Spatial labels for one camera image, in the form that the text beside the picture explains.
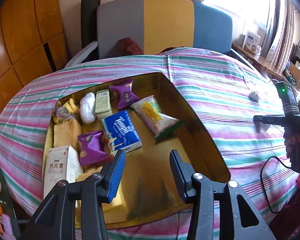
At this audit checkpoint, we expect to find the purple snack packet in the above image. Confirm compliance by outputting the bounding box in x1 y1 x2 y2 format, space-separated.
77 130 109 166
109 80 140 110

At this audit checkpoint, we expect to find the blue Tempo tissue pack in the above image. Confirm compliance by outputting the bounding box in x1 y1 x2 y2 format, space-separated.
101 110 142 155

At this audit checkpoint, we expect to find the white medicine box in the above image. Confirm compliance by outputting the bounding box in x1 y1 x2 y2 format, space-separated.
43 145 83 198

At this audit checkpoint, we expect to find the yellow sponge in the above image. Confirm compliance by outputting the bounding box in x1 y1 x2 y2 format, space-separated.
53 119 82 152

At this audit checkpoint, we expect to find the green white small box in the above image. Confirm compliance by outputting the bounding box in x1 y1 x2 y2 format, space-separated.
95 89 113 120

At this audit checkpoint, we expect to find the white yellow cracker packet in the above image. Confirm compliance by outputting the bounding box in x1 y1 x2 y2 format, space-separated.
131 95 183 140

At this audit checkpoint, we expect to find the white plastic bag ball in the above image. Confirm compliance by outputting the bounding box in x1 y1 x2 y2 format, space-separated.
79 92 96 124

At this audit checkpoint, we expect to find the person's right hand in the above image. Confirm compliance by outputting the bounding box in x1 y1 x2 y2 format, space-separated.
283 128 300 163

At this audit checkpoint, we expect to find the striped pink green bedsheet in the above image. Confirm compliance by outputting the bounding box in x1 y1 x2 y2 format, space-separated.
0 47 300 240

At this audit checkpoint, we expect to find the gold rectangular tray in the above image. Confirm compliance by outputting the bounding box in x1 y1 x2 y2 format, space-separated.
41 71 231 230

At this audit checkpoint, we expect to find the white box on windowsill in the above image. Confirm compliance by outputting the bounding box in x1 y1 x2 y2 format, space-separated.
242 31 261 54

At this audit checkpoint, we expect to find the yellow wrapped snack bundle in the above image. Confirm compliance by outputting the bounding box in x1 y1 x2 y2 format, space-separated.
52 98 80 125

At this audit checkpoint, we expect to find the pink hair roller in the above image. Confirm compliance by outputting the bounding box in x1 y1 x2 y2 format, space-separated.
0 213 14 236

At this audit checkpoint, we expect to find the dark red cloth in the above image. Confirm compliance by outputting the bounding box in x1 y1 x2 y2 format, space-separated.
116 37 143 56

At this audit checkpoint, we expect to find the grey yellow blue headboard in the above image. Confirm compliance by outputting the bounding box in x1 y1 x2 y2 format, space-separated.
97 0 232 59

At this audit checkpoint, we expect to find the wooden wardrobe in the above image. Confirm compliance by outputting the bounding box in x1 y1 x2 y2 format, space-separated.
0 0 69 113

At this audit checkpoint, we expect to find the black rolled mat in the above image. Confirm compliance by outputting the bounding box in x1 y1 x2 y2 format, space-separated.
81 0 100 49

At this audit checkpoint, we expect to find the black cable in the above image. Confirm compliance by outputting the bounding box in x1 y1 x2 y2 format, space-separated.
259 155 292 214

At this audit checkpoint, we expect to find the grey bed rail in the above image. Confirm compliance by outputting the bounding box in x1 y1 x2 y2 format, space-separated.
65 41 98 68

